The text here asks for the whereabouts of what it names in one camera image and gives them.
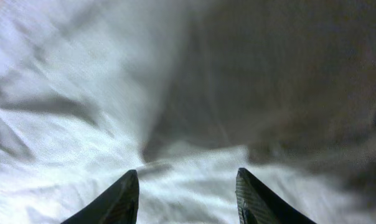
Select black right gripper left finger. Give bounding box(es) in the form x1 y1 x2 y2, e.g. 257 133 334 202
62 169 139 224

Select grey cotton shorts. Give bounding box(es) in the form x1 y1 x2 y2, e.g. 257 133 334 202
0 1 376 223

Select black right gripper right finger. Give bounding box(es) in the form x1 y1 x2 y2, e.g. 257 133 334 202
235 167 316 224

